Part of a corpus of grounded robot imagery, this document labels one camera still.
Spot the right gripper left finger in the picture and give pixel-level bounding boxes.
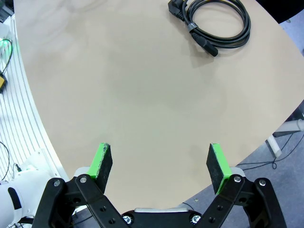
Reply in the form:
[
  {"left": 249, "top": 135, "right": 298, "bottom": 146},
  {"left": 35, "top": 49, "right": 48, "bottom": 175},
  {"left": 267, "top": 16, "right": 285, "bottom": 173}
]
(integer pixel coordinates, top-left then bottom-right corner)
[{"left": 32, "top": 142, "right": 127, "bottom": 228}]

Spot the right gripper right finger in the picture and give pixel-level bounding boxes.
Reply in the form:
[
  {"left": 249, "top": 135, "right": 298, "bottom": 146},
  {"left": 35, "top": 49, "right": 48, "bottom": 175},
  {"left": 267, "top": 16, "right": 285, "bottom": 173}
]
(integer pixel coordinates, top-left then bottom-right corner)
[{"left": 196, "top": 142, "right": 288, "bottom": 228}]

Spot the black power cord coil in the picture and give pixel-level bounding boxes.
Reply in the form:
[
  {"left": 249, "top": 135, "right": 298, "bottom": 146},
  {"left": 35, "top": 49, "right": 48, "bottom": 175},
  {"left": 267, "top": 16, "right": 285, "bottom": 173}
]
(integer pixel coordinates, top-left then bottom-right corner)
[{"left": 168, "top": 0, "right": 252, "bottom": 57}]

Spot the white slatted platform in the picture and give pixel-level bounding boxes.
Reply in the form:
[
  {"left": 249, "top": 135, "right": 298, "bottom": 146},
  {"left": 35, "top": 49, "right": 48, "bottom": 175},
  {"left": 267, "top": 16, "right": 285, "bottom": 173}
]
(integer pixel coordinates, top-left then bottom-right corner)
[{"left": 0, "top": 14, "right": 70, "bottom": 184}]

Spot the yellow black device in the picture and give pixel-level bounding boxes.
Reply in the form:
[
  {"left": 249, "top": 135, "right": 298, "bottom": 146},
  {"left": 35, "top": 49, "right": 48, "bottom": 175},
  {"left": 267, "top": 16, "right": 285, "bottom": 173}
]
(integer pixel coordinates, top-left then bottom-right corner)
[{"left": 0, "top": 73, "right": 8, "bottom": 94}]

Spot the thin black floor cable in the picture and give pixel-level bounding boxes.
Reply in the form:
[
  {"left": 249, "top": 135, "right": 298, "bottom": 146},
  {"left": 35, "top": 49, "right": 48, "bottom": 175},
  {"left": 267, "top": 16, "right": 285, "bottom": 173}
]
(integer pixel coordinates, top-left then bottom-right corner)
[{"left": 237, "top": 133, "right": 304, "bottom": 171}]

